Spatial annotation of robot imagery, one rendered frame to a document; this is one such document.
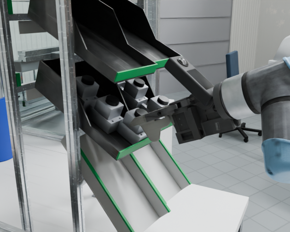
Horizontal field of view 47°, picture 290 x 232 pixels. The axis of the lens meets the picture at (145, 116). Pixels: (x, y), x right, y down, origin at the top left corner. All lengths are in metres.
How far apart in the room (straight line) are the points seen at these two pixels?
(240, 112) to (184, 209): 0.62
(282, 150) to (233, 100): 0.13
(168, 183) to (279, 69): 0.52
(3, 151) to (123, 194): 0.83
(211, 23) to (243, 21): 0.99
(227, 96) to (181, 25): 5.66
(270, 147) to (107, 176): 0.44
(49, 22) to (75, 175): 0.33
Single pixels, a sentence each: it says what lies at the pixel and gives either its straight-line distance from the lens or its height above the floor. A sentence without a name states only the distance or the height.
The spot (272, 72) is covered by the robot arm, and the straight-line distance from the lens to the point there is 0.55.
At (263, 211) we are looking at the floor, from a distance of 2.83.
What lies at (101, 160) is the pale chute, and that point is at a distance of 0.83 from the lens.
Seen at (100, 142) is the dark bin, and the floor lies 1.22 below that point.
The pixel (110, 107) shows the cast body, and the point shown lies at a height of 1.28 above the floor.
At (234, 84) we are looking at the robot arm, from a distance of 0.58.
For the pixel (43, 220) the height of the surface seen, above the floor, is 0.86.
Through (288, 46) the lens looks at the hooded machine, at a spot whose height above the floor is 1.01.
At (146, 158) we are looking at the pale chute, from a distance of 0.95.
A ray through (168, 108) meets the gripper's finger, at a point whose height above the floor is 1.30.
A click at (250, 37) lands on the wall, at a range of 7.73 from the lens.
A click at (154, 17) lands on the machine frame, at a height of 1.44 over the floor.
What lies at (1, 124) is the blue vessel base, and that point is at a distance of 1.51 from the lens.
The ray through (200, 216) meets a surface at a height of 0.86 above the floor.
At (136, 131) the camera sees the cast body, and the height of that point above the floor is 1.23.
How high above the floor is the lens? 1.48
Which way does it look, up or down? 18 degrees down
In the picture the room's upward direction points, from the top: straight up
